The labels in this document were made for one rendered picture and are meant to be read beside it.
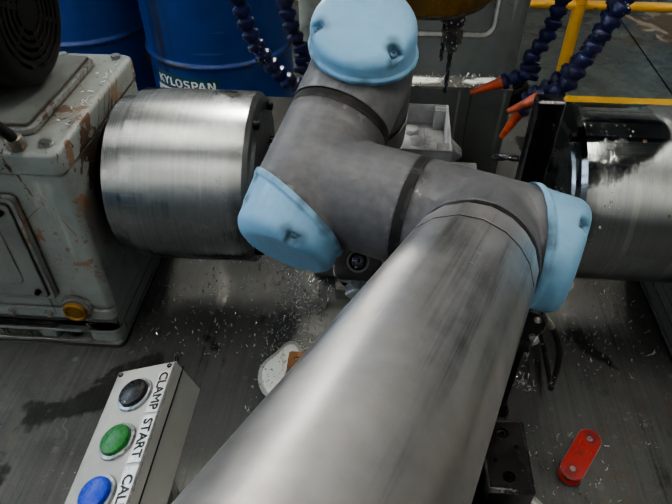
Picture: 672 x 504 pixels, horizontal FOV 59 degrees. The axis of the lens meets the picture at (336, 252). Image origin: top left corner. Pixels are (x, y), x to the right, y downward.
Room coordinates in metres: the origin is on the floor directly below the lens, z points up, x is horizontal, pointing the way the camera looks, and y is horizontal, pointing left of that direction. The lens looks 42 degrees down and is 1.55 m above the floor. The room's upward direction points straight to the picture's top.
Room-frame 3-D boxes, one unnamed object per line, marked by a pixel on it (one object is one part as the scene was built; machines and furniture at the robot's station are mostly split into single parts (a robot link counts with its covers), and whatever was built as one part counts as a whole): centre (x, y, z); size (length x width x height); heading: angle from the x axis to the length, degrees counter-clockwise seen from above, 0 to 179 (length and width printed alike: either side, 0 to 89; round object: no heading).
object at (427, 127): (0.70, -0.10, 1.11); 0.12 x 0.11 x 0.07; 174
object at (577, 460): (0.41, -0.33, 0.81); 0.09 x 0.03 x 0.02; 140
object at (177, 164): (0.74, 0.25, 1.04); 0.37 x 0.25 x 0.25; 86
